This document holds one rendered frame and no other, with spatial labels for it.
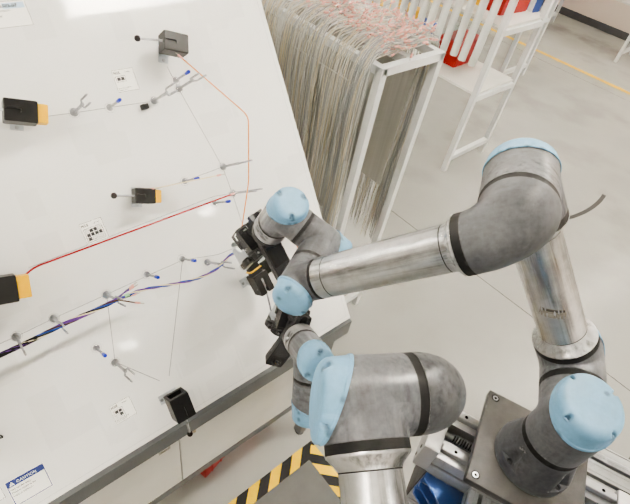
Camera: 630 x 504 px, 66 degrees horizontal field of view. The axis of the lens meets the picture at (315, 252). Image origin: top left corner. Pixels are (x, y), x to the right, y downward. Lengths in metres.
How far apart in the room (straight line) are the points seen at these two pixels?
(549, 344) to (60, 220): 1.02
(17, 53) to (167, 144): 0.34
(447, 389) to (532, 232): 0.24
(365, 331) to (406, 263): 1.92
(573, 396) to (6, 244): 1.11
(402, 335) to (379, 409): 2.06
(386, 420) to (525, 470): 0.47
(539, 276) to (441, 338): 1.92
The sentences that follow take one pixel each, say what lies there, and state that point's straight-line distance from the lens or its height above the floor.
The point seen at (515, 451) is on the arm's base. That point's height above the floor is 1.21.
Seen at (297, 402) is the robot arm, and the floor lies 1.13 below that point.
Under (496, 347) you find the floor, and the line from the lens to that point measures 2.90.
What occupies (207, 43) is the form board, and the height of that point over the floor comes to 1.55.
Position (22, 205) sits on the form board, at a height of 1.35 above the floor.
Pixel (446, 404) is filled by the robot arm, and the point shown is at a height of 1.50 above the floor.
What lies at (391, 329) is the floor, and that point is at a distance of 2.71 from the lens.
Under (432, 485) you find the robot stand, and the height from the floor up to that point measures 1.03.
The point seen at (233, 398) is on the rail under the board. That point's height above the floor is 0.84.
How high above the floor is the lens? 2.07
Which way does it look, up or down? 44 degrees down
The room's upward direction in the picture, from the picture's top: 13 degrees clockwise
